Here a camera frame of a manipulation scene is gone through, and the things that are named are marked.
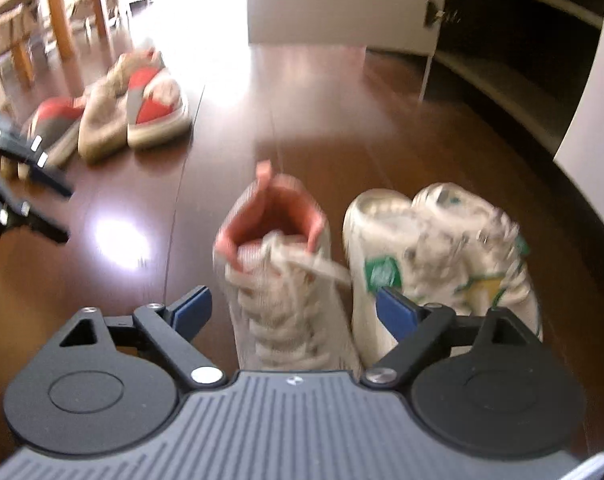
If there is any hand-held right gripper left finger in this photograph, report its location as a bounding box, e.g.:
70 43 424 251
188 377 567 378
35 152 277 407
59 285 226 394

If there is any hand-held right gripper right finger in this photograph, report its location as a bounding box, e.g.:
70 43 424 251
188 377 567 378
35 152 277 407
361 285 544 390

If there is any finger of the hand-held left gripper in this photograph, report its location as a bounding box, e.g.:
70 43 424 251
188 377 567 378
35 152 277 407
0 110 76 199
0 160 71 246

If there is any red grey slipper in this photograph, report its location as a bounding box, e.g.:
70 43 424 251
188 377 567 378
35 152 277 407
18 96 89 181

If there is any white sneaker with green trim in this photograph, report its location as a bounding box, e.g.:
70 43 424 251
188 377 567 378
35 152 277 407
407 182 544 343
342 187 423 367

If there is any white sneaker with pink lining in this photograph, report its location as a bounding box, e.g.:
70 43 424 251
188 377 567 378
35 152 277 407
213 160 363 378

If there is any white shoe cabinet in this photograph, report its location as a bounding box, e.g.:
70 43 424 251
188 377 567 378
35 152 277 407
418 0 604 201

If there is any beige slipper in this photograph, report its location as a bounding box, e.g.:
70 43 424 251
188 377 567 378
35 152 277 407
77 52 135 163

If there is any wooden bench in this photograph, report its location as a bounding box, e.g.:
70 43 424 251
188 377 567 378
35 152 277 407
0 2 42 88

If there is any red white slipper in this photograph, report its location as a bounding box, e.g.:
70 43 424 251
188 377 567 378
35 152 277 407
126 62 191 150

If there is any wooden table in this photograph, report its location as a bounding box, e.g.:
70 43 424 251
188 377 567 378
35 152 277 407
0 0 114 60

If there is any white cabinet door with handle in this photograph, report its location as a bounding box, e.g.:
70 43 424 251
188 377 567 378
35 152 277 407
246 0 452 57

